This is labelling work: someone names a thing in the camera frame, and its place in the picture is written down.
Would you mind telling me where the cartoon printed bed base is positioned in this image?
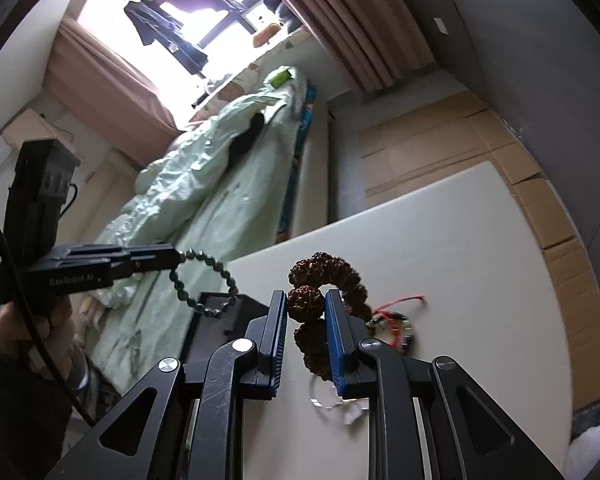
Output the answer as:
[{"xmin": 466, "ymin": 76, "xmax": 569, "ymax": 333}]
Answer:
[{"xmin": 277, "ymin": 82, "xmax": 317, "ymax": 240}]

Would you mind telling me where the flattened cardboard sheet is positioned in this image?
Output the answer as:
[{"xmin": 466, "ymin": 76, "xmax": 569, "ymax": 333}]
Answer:
[{"xmin": 360, "ymin": 90, "xmax": 600, "ymax": 406}]

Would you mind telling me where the white plastic bag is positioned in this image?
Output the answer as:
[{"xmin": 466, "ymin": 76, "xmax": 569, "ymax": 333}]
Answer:
[{"xmin": 570, "ymin": 400, "xmax": 600, "ymax": 461}]

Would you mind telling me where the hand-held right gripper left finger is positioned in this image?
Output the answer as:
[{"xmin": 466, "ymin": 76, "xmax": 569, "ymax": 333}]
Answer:
[{"xmin": 42, "ymin": 290, "xmax": 288, "ymax": 480}]

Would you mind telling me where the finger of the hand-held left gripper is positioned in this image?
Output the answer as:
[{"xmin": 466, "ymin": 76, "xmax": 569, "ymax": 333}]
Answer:
[
  {"xmin": 110, "ymin": 254, "xmax": 185, "ymax": 284},
  {"xmin": 52, "ymin": 243, "xmax": 177, "ymax": 262}
]

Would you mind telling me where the black jewelry box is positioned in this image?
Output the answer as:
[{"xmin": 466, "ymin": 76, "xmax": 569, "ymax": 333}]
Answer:
[{"xmin": 182, "ymin": 291, "xmax": 271, "ymax": 376}]

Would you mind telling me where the brown seed bead bracelet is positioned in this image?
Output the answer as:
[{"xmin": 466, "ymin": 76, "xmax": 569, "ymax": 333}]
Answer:
[{"xmin": 286, "ymin": 251, "xmax": 373, "ymax": 380}]

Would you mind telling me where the black garment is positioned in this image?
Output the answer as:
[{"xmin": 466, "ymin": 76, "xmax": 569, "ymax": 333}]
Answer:
[{"xmin": 228, "ymin": 111, "xmax": 267, "ymax": 163}]

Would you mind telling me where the orange plush toy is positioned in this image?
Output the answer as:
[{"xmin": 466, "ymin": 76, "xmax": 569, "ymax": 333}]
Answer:
[{"xmin": 252, "ymin": 24, "xmax": 281, "ymax": 48}]

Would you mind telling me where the pink curtain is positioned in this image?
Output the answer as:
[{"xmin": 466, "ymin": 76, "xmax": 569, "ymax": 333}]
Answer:
[
  {"xmin": 45, "ymin": 15, "xmax": 186, "ymax": 168},
  {"xmin": 257, "ymin": 0, "xmax": 436, "ymax": 93}
]

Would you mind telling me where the beige cabinet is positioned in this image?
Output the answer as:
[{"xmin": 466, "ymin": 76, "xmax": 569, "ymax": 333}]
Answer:
[{"xmin": 0, "ymin": 97, "xmax": 146, "ymax": 241}]

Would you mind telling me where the person's left hand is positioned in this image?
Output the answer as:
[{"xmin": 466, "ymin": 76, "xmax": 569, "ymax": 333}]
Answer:
[{"xmin": 0, "ymin": 294, "xmax": 77, "ymax": 376}]

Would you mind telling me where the bed with green sheet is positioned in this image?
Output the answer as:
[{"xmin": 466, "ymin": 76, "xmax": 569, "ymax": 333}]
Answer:
[{"xmin": 85, "ymin": 105, "xmax": 306, "ymax": 391}]

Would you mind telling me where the clear thin bracelet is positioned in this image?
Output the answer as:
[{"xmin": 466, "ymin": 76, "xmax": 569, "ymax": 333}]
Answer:
[{"xmin": 308, "ymin": 375, "xmax": 368, "ymax": 426}]

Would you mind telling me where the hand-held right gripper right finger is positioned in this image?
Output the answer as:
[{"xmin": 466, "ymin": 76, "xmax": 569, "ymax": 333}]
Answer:
[{"xmin": 325, "ymin": 289, "xmax": 566, "ymax": 480}]

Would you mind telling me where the light green quilt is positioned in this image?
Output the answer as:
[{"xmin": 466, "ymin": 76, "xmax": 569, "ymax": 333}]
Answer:
[{"xmin": 80, "ymin": 87, "xmax": 311, "ymax": 311}]

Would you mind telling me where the purple hanging shirt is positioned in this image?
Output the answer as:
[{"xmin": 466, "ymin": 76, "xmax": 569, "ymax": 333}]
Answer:
[{"xmin": 124, "ymin": 0, "xmax": 208, "ymax": 78}]

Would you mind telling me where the red string bracelet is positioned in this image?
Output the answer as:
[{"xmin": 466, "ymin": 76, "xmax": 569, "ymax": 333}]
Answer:
[{"xmin": 372, "ymin": 296, "xmax": 427, "ymax": 321}]

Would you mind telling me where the black cable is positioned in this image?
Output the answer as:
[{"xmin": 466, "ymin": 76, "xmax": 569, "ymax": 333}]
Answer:
[{"xmin": 0, "ymin": 207, "xmax": 98, "ymax": 428}]

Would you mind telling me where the person's left forearm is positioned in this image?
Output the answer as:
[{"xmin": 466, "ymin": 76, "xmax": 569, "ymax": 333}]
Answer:
[{"xmin": 0, "ymin": 352, "xmax": 88, "ymax": 480}]

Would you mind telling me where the dark pillow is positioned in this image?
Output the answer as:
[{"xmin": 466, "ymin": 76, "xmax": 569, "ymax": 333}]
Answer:
[{"xmin": 260, "ymin": 0, "xmax": 301, "ymax": 31}]

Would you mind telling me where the green bead bracelet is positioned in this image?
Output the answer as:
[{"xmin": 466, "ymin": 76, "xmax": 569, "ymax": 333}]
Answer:
[{"xmin": 170, "ymin": 247, "xmax": 242, "ymax": 317}]

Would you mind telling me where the multicolour bead bracelet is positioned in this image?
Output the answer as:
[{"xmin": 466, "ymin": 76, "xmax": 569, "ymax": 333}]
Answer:
[{"xmin": 367, "ymin": 310, "xmax": 416, "ymax": 356}]

